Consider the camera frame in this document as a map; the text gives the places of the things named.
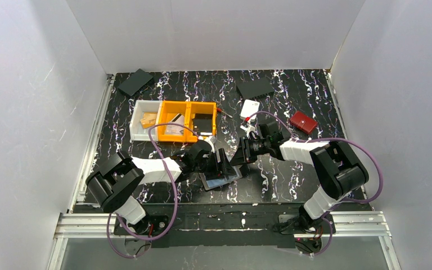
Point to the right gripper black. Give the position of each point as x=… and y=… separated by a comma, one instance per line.
x=246, y=151

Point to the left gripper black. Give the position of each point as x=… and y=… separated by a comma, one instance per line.
x=220, y=163

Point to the grey card holder blue inside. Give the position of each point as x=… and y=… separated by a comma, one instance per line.
x=220, y=181

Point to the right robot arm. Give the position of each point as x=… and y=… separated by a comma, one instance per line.
x=338, y=168

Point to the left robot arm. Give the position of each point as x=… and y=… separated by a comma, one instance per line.
x=113, y=184

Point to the black cards in orange bin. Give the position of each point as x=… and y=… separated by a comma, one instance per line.
x=203, y=124

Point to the white card holder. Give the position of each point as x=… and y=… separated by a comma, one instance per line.
x=249, y=107

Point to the silver cards in orange bin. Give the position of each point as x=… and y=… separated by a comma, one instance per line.
x=176, y=126

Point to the red card holder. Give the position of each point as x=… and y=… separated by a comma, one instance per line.
x=303, y=122

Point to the black card case far centre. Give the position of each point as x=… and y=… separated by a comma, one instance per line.
x=255, y=89

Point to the black card case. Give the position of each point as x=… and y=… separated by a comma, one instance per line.
x=135, y=83
x=255, y=89

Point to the tan cards in white bin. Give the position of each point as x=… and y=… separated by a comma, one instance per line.
x=148, y=119

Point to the black card case far left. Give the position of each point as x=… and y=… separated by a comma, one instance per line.
x=135, y=83

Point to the orange double bin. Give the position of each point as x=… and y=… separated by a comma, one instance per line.
x=170, y=109

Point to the white plastic bin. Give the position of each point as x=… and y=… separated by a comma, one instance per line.
x=137, y=133

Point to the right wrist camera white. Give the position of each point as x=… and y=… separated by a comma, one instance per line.
x=249, y=129

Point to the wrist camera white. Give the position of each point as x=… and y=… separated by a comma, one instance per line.
x=211, y=140
x=249, y=129

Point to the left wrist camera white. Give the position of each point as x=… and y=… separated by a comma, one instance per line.
x=211, y=140

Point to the red handled small tool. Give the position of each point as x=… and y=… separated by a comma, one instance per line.
x=221, y=111

